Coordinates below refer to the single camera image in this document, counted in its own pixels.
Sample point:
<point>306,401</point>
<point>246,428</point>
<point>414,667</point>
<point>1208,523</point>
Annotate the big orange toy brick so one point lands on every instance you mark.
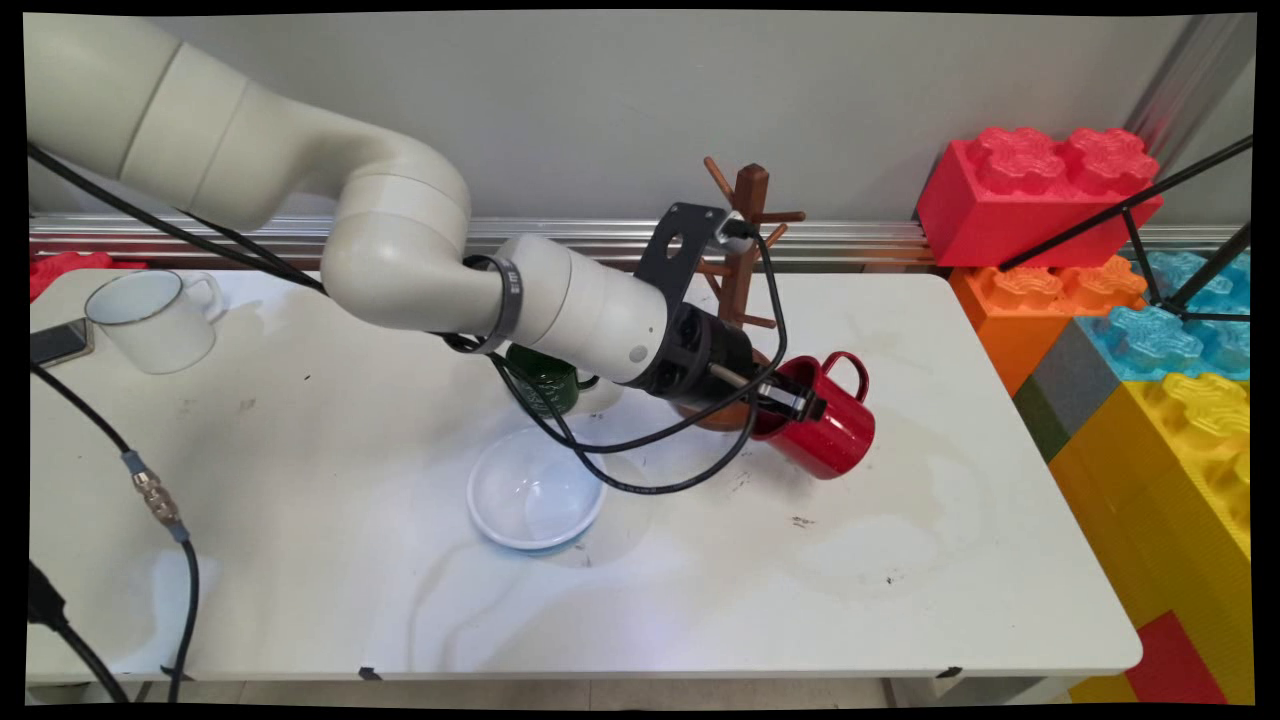
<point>1010,320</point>

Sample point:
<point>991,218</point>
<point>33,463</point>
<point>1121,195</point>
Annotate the big cyan toy brick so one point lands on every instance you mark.
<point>1150,340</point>

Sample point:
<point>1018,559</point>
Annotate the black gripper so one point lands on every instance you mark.
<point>705,365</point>

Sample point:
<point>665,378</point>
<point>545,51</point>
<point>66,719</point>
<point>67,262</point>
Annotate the brown wooden mug tree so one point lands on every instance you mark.
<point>748,200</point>

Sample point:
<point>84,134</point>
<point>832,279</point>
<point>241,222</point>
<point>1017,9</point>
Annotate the black tripod legs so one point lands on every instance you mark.
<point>1135,235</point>

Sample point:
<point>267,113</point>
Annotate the big yellow toy brick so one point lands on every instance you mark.
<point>1160,500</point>

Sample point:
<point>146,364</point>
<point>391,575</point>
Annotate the big red toy brick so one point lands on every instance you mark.
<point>1000,210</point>

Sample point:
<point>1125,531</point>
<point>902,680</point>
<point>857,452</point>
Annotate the smartphone with dark screen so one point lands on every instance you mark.
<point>62,342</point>

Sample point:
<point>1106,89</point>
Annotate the red enamel mug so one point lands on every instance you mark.
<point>830,435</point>

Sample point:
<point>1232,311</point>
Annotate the aluminium rail profile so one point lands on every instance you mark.
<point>560,240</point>

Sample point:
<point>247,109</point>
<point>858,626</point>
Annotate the dark green toy brick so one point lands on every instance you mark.
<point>1040,420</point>

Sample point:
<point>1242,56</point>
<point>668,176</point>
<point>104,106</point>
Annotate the white enamel mug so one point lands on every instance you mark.
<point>165,320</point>

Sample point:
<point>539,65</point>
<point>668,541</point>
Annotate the dark green mug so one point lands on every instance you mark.
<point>545,385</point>

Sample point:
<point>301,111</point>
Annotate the upright aluminium profile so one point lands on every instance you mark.
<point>1190,80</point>

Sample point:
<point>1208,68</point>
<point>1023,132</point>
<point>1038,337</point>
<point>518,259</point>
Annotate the small red toy brick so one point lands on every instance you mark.
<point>1175,665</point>

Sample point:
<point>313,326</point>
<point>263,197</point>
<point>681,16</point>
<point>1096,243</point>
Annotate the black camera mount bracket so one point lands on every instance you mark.
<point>680,250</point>

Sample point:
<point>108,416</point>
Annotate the small silver wrist camera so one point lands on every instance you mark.
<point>737,227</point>

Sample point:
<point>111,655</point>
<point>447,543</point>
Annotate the white bowl blue rim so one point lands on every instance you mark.
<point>535,495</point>

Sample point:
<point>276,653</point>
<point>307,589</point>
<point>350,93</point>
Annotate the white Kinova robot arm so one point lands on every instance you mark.
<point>400,250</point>

